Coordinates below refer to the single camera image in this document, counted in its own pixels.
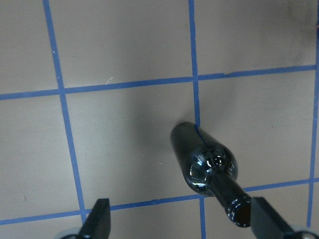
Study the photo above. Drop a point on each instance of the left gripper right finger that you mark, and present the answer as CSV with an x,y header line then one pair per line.
x,y
266,223

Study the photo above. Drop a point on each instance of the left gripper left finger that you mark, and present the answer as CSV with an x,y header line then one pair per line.
x,y
98,223

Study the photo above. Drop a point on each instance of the dark wine bottle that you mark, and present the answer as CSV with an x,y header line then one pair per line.
x,y
210,169

